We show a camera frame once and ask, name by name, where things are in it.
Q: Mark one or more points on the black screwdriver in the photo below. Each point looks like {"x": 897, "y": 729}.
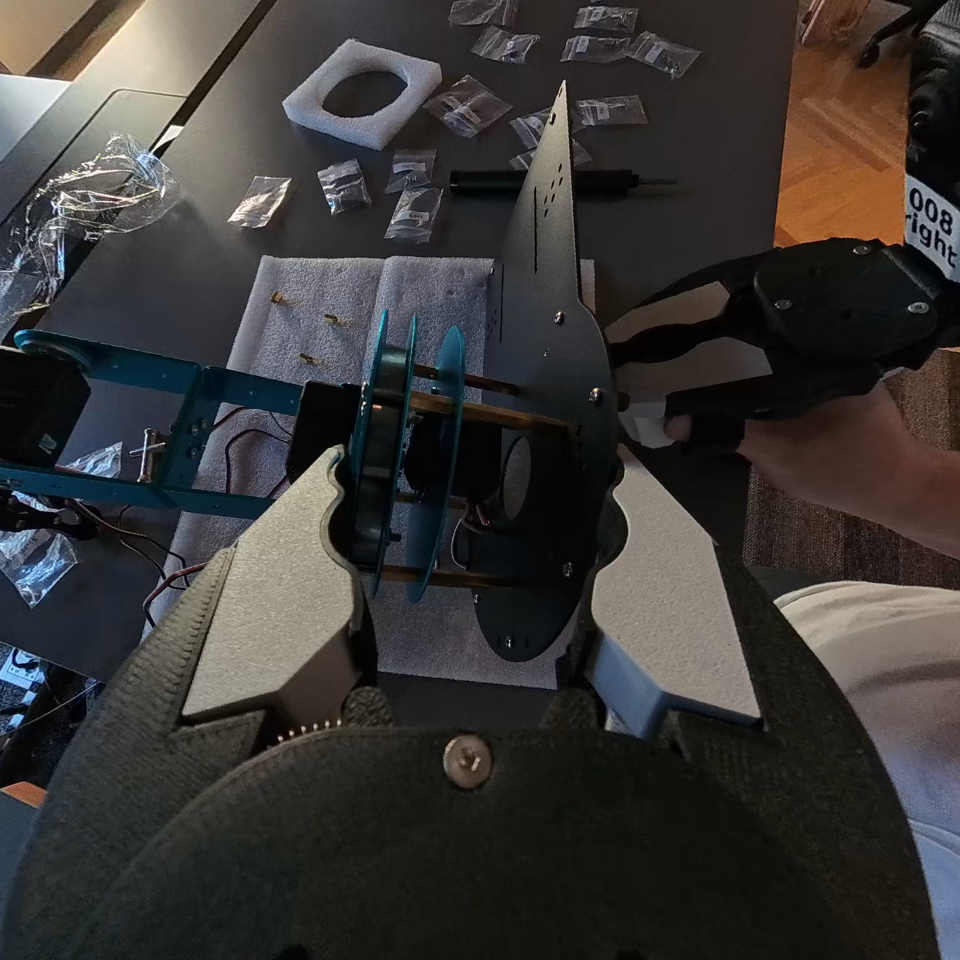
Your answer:
{"x": 480, "y": 182}

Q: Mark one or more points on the white foam sheet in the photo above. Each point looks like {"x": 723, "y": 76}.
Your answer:
{"x": 315, "y": 277}

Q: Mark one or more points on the blue toy robot arm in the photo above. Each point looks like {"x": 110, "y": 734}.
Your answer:
{"x": 547, "y": 360}

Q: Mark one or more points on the silver laptop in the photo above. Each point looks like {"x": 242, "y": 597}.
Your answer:
{"x": 26, "y": 112}

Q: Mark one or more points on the flat clear parts bag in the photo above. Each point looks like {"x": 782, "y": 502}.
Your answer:
{"x": 37, "y": 566}

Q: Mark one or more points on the scattered small parts bags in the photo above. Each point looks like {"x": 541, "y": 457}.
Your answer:
{"x": 412, "y": 214}

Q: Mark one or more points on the black swivel chair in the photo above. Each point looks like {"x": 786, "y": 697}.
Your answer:
{"x": 900, "y": 30}

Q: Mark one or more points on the crumpled clear plastic bag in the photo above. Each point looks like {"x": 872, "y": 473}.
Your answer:
{"x": 82, "y": 195}

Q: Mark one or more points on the metal cross wrench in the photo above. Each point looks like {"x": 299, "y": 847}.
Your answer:
{"x": 148, "y": 454}

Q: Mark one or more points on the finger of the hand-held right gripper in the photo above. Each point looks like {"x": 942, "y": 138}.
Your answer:
{"x": 712, "y": 364}
{"x": 690, "y": 304}

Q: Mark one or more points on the person's right hand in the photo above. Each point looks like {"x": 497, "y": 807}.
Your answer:
{"x": 832, "y": 450}

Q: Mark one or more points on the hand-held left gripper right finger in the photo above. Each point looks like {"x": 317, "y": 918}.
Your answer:
{"x": 667, "y": 615}

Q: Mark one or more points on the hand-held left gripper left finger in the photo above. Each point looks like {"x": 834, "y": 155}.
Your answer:
{"x": 285, "y": 600}

